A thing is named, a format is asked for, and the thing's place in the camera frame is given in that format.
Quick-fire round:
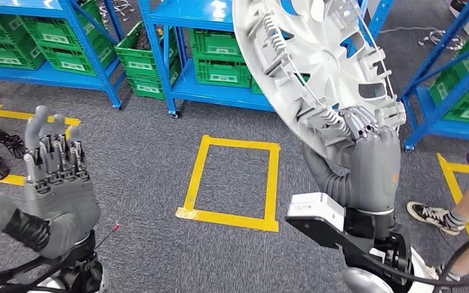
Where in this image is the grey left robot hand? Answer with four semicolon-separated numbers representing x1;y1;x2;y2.
0;106;102;259

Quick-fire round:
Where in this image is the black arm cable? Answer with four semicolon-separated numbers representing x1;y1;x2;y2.
360;236;469;289

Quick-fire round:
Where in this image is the blue metal shelf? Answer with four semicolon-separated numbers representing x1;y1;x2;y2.
398;0;469;153
137;0;393;119
0;0;124;110

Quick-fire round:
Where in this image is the silver wire coil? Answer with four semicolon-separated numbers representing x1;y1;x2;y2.
418;30;466;51
98;0;136;21

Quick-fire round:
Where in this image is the red-tipped thin wire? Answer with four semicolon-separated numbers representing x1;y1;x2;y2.
95;223;121;251

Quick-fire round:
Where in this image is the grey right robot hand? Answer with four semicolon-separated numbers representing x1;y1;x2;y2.
301;106;402;215

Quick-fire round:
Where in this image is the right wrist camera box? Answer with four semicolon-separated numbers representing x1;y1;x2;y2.
285;192;346;250

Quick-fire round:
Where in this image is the yellow floor tape square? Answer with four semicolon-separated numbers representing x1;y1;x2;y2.
437;153;469;239
175;134;280;233
0;104;82;187

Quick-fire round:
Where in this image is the grey plastic wheel hubcap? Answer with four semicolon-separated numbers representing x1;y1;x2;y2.
232;0;407;159

